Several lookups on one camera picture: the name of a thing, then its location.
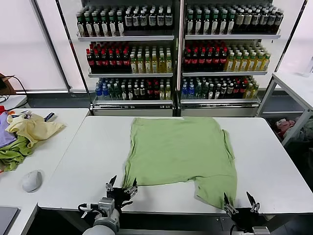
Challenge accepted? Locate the brown cardboard box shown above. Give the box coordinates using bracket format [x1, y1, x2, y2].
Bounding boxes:
[0, 72, 17, 95]

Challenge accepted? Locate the green-cap dark tea bottle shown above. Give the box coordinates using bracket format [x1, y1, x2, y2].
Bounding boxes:
[211, 12, 220, 35]
[116, 11, 125, 37]
[227, 12, 236, 35]
[185, 12, 194, 35]
[92, 12, 101, 37]
[84, 12, 93, 37]
[76, 12, 85, 37]
[202, 12, 211, 35]
[100, 12, 109, 37]
[194, 12, 202, 35]
[108, 12, 117, 37]
[219, 12, 227, 35]

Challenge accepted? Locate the white-cap blue-label bottle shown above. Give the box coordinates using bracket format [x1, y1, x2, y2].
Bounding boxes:
[164, 9, 173, 31]
[132, 9, 140, 31]
[124, 9, 133, 31]
[148, 9, 157, 31]
[139, 9, 148, 31]
[156, 9, 165, 31]

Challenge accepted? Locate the grey green cloth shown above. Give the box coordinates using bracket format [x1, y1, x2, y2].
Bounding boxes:
[286, 119, 313, 142]

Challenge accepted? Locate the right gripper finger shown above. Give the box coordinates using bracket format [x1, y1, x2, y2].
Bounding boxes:
[223, 192, 239, 215]
[246, 191, 261, 213]

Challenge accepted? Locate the thin black power cable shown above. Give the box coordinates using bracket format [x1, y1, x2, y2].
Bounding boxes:
[0, 75, 31, 108]

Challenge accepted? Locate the crumpled green garment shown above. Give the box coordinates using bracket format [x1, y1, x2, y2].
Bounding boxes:
[0, 136, 34, 173]

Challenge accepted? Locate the blue white striped item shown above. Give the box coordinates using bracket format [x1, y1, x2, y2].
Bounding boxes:
[43, 112, 58, 122]

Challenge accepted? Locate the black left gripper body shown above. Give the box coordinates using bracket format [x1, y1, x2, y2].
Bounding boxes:
[107, 187, 134, 209]

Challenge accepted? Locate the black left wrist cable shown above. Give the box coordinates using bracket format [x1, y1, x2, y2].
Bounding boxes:
[77, 202, 100, 218]

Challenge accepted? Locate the slanted grey metal post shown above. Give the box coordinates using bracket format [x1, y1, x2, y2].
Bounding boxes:
[30, 0, 73, 93]

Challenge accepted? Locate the pale yellow garment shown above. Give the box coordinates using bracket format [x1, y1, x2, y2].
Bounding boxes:
[5, 113, 67, 149]

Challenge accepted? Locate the white-cap beige-label bottle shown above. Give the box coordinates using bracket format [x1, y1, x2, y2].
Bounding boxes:
[251, 9, 260, 34]
[235, 9, 245, 34]
[275, 9, 284, 34]
[268, 9, 276, 34]
[259, 9, 268, 34]
[244, 9, 252, 34]

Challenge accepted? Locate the white metal-frame side table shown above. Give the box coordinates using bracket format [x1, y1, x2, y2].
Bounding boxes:
[255, 70, 313, 147]

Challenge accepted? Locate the metal beverage shelving unit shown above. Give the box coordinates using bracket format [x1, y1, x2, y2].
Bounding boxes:
[56, 0, 182, 117]
[176, 0, 308, 118]

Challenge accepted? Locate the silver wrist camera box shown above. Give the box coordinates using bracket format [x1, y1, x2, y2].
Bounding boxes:
[98, 197, 115, 212]
[252, 226, 270, 235]

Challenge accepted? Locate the white computer mouse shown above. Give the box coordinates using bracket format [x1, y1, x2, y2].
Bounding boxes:
[21, 170, 44, 193]

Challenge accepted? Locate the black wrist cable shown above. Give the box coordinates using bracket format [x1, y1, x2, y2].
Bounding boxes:
[77, 202, 100, 218]
[230, 223, 245, 235]

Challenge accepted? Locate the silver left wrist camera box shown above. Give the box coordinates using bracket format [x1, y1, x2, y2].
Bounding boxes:
[98, 197, 115, 212]

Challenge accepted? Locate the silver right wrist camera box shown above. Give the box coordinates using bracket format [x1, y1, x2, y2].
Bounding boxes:
[252, 226, 270, 235]

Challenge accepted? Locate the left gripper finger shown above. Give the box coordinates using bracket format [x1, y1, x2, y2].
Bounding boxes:
[123, 177, 138, 195]
[105, 174, 117, 192]

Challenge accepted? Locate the grey laptop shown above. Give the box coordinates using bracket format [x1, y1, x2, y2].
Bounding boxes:
[0, 207, 20, 235]

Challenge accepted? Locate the black laundry basket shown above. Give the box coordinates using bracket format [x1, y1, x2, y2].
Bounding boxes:
[268, 117, 313, 162]

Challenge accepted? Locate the purple garment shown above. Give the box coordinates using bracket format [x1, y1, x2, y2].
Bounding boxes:
[0, 115, 18, 149]

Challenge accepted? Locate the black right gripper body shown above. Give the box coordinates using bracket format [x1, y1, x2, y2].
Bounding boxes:
[229, 207, 258, 231]

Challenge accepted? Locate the pink cloth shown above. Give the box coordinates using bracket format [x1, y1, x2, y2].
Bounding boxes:
[275, 118, 298, 138]

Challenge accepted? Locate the green polo shirt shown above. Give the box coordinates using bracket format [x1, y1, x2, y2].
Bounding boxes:
[121, 117, 238, 211]

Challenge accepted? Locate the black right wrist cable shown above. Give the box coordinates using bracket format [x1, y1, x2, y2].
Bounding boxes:
[230, 223, 245, 235]

